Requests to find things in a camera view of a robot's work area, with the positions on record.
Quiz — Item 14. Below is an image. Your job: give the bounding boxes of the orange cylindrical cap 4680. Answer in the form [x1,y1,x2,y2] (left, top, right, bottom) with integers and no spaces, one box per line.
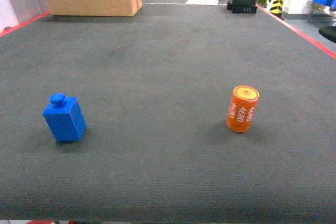
[226,86,260,133]

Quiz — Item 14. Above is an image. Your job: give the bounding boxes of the blue block part with knob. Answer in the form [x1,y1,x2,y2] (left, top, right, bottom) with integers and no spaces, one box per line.
[43,93,86,142]

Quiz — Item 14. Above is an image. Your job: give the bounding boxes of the white flat board on floor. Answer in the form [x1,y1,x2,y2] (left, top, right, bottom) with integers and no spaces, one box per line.
[185,0,219,6]

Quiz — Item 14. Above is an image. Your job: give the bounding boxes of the black stacked equipment boxes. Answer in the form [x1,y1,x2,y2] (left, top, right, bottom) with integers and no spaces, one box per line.
[227,0,257,14]

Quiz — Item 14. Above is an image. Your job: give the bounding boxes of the yellow black striped bollard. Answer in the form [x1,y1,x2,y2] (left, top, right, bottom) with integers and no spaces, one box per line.
[269,0,284,19]

